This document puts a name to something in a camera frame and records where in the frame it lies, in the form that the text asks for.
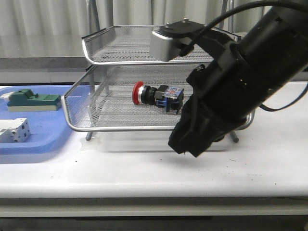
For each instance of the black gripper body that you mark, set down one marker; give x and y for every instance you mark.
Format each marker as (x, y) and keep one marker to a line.
(199, 126)

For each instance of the red emergency stop button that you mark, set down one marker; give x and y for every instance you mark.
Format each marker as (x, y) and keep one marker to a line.
(166, 97)

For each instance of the silver mesh tray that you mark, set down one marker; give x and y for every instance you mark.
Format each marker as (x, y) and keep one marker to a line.
(130, 45)
(101, 99)

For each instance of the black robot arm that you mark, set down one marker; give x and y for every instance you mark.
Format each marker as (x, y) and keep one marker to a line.
(243, 77)

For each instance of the blue plastic tray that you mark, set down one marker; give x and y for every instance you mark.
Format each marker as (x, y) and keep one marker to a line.
(48, 129)

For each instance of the grey stone counter ledge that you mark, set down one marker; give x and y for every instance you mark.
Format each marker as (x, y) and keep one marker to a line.
(41, 59)

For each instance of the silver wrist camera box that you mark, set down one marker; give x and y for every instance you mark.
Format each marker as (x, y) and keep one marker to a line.
(163, 48)

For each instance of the silver wire rack frame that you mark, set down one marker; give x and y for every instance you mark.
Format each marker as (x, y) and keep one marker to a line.
(93, 25)

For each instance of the green and beige switch module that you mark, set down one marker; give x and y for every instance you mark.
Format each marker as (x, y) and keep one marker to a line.
(25, 100)

